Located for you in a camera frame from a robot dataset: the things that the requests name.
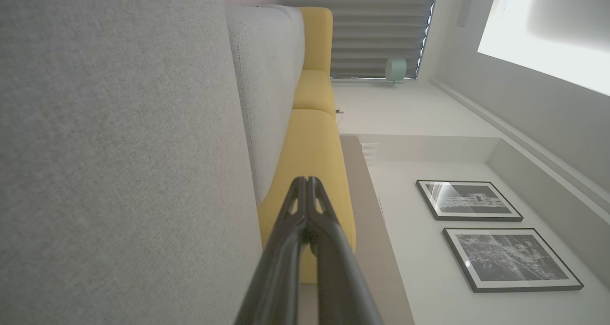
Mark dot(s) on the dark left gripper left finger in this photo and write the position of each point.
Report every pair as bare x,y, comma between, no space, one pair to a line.
281,268

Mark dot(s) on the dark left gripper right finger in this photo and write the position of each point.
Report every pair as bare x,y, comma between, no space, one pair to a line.
338,277

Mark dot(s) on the yellow sofa cushion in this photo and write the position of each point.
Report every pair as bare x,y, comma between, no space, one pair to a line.
314,91
312,158
317,39

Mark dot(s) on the black framed monochrome picture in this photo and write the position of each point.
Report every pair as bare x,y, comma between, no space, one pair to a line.
469,201
512,259

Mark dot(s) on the mint green round lamp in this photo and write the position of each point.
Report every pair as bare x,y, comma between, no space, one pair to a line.
396,69

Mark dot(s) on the grey pleated curtain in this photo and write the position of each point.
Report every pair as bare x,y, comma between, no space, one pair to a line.
371,29

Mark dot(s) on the bright ceiling light panel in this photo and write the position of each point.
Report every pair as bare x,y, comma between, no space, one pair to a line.
548,29

